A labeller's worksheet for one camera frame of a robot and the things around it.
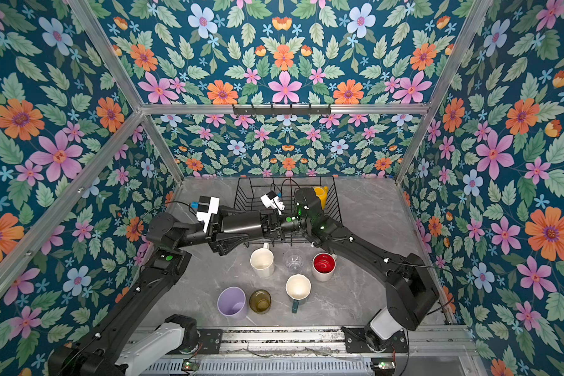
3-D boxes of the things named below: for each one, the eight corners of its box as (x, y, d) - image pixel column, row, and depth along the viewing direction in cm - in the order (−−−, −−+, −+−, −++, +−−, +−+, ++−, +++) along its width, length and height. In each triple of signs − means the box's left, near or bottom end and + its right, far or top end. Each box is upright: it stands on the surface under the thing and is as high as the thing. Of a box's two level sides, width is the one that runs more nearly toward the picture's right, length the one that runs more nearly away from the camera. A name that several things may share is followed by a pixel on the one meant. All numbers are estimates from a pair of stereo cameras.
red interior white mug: (312, 281, 88) (313, 273, 81) (311, 260, 93) (312, 251, 87) (335, 281, 88) (338, 273, 81) (333, 260, 93) (335, 251, 87)
